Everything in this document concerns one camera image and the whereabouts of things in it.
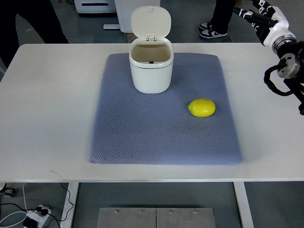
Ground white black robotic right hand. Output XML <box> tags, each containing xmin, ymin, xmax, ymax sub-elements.
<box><xmin>233</xmin><ymin>0</ymin><xmax>296</xmax><ymax>51</ymax></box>

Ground yellow lemon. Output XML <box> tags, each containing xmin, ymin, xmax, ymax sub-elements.
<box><xmin>188</xmin><ymin>98</ymin><xmax>216</xmax><ymax>117</ymax></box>

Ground white trash bin open lid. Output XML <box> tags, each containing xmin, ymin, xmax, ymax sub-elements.
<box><xmin>129</xmin><ymin>6</ymin><xmax>174</xmax><ymax>94</ymax></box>

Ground standing person dark trousers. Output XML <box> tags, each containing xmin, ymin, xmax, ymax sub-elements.
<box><xmin>210</xmin><ymin>0</ymin><xmax>236</xmax><ymax>34</ymax></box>

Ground black white sneaker front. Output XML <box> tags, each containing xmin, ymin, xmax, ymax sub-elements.
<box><xmin>200</xmin><ymin>29</ymin><xmax>227</xmax><ymax>39</ymax></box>

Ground black white sneaker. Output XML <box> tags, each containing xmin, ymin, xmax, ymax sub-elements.
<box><xmin>200</xmin><ymin>29</ymin><xmax>227</xmax><ymax>39</ymax></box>
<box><xmin>199</xmin><ymin>21</ymin><xmax>212</xmax><ymax>30</ymax></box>

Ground black white sneaker rear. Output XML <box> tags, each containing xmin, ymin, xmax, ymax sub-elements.
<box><xmin>199</xmin><ymin>21</ymin><xmax>212</xmax><ymax>30</ymax></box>

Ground white cabinet with foot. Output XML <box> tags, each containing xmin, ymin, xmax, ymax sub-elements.
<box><xmin>103</xmin><ymin>0</ymin><xmax>161</xmax><ymax>33</ymax></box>

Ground blue textured cushion mat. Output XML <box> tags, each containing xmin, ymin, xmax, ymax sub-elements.
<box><xmin>88</xmin><ymin>53</ymin><xmax>242</xmax><ymax>165</ymax></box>

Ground white table leg right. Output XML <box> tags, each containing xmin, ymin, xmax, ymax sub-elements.
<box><xmin>233</xmin><ymin>182</ymin><xmax>254</xmax><ymax>228</ymax></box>

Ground white table leg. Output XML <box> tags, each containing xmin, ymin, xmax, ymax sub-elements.
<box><xmin>60</xmin><ymin>182</ymin><xmax>79</xmax><ymax>228</ymax></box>
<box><xmin>233</xmin><ymin>182</ymin><xmax>254</xmax><ymax>228</ymax></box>

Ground white appliance with slot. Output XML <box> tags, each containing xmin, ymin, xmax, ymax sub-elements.
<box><xmin>74</xmin><ymin>0</ymin><xmax>116</xmax><ymax>14</ymax></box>

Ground person in black clothes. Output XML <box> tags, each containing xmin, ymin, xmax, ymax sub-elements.
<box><xmin>0</xmin><ymin>0</ymin><xmax>69</xmax><ymax>68</ymax></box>

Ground white table leg left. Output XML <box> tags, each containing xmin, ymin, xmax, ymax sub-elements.
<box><xmin>60</xmin><ymin>182</ymin><xmax>79</xmax><ymax>228</ymax></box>

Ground white power strip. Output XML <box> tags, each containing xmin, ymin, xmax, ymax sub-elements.
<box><xmin>22</xmin><ymin>205</ymin><xmax>52</xmax><ymax>228</ymax></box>

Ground metal base plate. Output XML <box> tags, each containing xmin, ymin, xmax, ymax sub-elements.
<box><xmin>97</xmin><ymin>208</ymin><xmax>216</xmax><ymax>228</ymax></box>

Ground black power cable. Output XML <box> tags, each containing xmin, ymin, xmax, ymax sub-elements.
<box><xmin>0</xmin><ymin>182</ymin><xmax>74</xmax><ymax>228</ymax></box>

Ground white cable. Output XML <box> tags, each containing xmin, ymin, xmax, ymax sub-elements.
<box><xmin>0</xmin><ymin>182</ymin><xmax>30</xmax><ymax>228</ymax></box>

